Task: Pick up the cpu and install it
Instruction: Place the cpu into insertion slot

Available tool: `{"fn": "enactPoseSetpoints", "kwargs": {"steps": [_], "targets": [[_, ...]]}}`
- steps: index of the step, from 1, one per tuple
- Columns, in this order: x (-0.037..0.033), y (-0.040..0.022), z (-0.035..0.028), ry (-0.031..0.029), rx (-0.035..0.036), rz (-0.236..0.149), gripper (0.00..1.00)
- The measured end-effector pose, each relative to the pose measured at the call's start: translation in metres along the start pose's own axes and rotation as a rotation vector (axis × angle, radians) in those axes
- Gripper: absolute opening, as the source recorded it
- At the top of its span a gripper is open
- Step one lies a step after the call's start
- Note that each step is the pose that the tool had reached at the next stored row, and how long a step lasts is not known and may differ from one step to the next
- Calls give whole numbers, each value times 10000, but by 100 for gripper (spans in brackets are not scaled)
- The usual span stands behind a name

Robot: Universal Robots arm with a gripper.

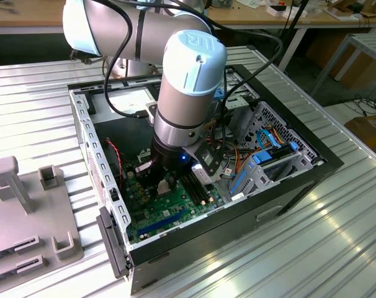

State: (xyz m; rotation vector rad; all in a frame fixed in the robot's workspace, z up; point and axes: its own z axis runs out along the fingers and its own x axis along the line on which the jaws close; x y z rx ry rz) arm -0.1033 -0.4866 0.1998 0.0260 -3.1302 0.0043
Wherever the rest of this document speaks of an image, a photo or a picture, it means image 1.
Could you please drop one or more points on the silver CPU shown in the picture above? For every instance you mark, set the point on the silver CPU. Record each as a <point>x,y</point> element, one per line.
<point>163,187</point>

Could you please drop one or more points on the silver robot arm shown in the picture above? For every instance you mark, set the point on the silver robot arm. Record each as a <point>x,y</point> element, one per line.
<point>181,102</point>

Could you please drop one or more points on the black RAM slot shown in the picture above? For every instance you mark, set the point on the black RAM slot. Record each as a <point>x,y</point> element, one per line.
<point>191,192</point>
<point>204,192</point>
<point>195,192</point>
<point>200,192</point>

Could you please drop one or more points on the cream four pin connector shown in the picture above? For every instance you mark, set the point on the cream four pin connector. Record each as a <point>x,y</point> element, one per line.
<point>131,174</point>

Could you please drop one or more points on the green motherboard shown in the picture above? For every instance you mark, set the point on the green motherboard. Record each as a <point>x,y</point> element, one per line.
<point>163,214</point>

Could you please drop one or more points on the long blue expansion slot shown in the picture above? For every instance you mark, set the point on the long blue expansion slot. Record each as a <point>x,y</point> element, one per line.
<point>161,223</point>

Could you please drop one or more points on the grey power supply unit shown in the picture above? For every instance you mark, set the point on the grey power supply unit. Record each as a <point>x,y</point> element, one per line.
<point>126,105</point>

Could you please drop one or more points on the blue plastic bay latch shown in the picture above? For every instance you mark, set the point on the blue plastic bay latch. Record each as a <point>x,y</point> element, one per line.
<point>239,181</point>

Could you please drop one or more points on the tall metal drive cage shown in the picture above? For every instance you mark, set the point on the tall metal drive cage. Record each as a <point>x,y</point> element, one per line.
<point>237,105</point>

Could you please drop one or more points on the low metal disk bay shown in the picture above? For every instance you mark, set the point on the low metal disk bay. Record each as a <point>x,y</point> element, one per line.
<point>256,183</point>

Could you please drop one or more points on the hard disk in blue carrier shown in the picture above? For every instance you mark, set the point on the hard disk in blue carrier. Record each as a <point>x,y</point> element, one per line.
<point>262,157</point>

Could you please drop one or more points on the black open PC case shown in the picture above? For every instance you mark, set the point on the black open PC case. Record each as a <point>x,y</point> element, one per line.
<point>206,248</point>

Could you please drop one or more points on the grey parts rack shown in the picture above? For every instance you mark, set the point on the grey parts rack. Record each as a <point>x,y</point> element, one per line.
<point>36,211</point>

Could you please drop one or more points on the black tripod leg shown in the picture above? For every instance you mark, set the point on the black tripod leg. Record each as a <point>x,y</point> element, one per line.
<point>295,21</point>

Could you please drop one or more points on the brown cardboard box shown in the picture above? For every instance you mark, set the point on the brown cardboard box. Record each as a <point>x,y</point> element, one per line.
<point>369,133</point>
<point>358,71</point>

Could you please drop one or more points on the wooden top desk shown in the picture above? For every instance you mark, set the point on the wooden top desk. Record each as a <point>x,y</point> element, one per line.
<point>20,15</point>
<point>315,18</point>

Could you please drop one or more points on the silver side camera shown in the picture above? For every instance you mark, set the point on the silver side camera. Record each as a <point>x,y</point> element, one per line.
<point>143,167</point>

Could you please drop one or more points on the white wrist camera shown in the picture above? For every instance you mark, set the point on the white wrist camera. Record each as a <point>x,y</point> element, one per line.
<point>203,177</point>

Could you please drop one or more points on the blue plastic drive bracket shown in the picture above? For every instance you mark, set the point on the blue plastic drive bracket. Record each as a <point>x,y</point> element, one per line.
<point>219,93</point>

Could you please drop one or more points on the grey metal frame table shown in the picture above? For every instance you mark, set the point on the grey metal frame table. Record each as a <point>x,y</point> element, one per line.
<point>369,38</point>

